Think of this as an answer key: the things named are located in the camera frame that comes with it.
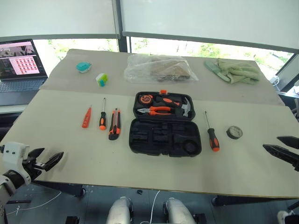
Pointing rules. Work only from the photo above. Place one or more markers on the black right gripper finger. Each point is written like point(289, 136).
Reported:
point(283, 154)
point(290, 141)

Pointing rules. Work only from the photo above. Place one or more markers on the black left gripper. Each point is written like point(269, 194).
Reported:
point(35, 168)

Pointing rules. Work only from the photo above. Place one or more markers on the black electrical tape roll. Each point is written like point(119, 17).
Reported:
point(234, 132)

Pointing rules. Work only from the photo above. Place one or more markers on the orange voltage tester pen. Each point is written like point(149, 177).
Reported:
point(86, 119)

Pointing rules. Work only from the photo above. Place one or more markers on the orange black utility knife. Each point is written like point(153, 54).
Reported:
point(115, 127)

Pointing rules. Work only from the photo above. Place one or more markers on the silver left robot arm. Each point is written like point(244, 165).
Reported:
point(9, 180)

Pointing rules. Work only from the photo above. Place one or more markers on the black tool case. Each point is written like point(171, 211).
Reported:
point(163, 137)

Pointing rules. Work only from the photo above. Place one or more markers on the white charger plug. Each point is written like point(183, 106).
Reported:
point(275, 80)

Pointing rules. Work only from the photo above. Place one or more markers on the white shoe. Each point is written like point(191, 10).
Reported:
point(287, 217)

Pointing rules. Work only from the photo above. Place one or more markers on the grey framed screen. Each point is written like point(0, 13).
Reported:
point(288, 72)

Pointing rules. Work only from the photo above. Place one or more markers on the pale green cloth gloves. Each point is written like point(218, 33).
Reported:
point(236, 71)

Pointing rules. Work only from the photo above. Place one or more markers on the open dark laptop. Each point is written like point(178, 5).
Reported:
point(21, 70)

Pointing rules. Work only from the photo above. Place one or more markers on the silver robot leg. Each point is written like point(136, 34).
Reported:
point(178, 212)
point(119, 211)

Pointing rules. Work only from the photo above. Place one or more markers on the green white small block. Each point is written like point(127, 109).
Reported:
point(102, 80)

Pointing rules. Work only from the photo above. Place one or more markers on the teal white small gadget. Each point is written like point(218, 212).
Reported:
point(83, 67)

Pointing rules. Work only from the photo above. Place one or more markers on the small black clip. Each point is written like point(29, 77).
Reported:
point(139, 191)

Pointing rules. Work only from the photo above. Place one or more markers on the claw hammer orange black grip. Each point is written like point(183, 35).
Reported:
point(184, 108)

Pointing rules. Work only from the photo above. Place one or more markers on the orange black tape measure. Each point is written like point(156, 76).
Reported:
point(145, 98)

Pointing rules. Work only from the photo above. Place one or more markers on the white roller blind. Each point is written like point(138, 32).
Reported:
point(210, 18)
point(58, 16)

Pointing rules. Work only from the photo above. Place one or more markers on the clear plastic bag brown contents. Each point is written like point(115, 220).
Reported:
point(161, 68)

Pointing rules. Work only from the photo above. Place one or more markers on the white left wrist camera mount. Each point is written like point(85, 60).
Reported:
point(12, 151)

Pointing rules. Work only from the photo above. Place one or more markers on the dark window frame post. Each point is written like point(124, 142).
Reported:
point(122, 44)

